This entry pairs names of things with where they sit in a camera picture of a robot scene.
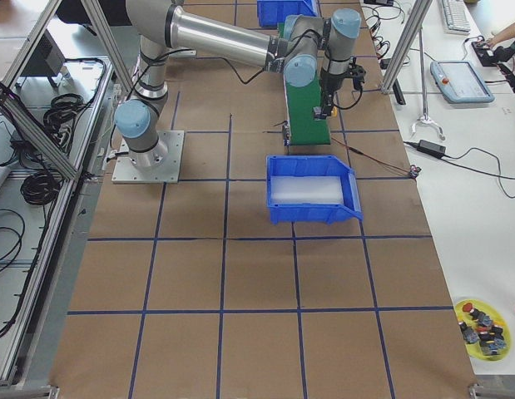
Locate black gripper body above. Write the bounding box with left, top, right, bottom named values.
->
left=319, top=57, right=366, bottom=109

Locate yellow plate of buttons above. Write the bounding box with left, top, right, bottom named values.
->
left=453, top=298, right=512, bottom=362

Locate green conveyor belt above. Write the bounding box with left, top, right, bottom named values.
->
left=276, top=21, right=332, bottom=147

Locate blue bin right side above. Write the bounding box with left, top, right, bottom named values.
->
left=266, top=155, right=364, bottom=224

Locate blue bin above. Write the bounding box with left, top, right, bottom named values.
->
left=266, top=155, right=364, bottom=224
left=256, top=0, right=318, bottom=27

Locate blue bin left side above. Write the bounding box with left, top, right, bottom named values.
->
left=256, top=0, right=318, bottom=27

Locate white foam pad right bin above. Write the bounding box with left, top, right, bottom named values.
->
left=270, top=176, right=344, bottom=204

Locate black power adapter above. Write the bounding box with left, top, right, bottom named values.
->
left=417, top=140, right=446, bottom=159

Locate teach pendant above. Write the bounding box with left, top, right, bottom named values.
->
left=429, top=61, right=495, bottom=104

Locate white keyboard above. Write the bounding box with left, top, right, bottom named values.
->
left=438, top=0, right=471, bottom=36

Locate aluminium frame post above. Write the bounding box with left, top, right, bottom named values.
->
left=381, top=0, right=432, bottom=94

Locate red black conveyor wire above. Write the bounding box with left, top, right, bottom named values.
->
left=331, top=137, right=420, bottom=179

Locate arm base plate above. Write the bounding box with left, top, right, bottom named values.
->
left=111, top=131, right=185, bottom=184

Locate black cable coil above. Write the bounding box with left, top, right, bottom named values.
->
left=20, top=170, right=61, bottom=207

